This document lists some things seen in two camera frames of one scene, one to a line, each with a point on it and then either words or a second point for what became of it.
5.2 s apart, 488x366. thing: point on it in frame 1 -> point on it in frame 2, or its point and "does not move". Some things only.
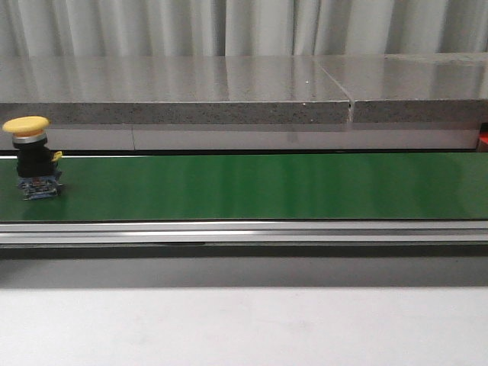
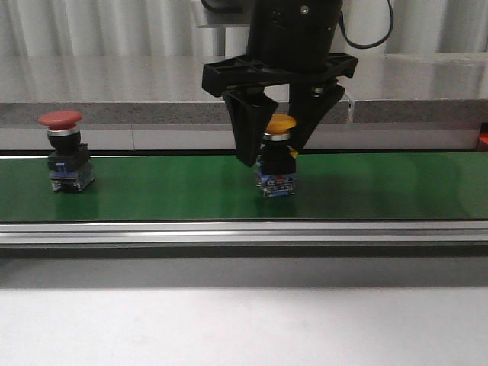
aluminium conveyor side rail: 243,232 does not move
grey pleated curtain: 240,28 does not move
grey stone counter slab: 173,91 does not move
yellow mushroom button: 38,174 -> 277,166
